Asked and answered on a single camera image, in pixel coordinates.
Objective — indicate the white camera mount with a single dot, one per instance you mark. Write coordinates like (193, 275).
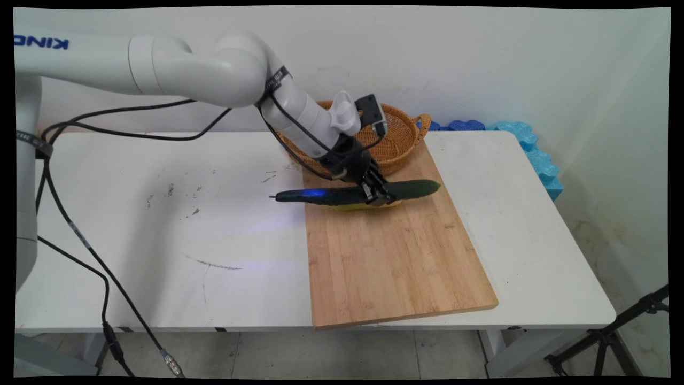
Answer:
(344, 113)

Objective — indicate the bamboo cutting board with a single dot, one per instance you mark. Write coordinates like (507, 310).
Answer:
(395, 256)

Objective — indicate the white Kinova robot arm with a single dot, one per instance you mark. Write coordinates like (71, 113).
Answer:
(187, 64)

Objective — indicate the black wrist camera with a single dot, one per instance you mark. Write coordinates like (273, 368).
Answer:
(371, 113)

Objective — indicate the woven wicker basket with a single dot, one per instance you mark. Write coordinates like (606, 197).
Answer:
(398, 139)

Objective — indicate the white table leg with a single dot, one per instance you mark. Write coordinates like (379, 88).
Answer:
(507, 350)

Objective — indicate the black tripod stand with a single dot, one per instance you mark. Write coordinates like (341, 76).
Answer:
(604, 337)

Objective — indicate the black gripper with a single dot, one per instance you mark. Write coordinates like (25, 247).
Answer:
(350, 160)

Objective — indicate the blue foam padding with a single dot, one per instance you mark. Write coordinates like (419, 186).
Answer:
(539, 160)

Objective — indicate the dark green cucumber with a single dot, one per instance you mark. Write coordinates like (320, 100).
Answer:
(417, 190)

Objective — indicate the yellow corn cob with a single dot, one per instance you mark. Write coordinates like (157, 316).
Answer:
(347, 207)

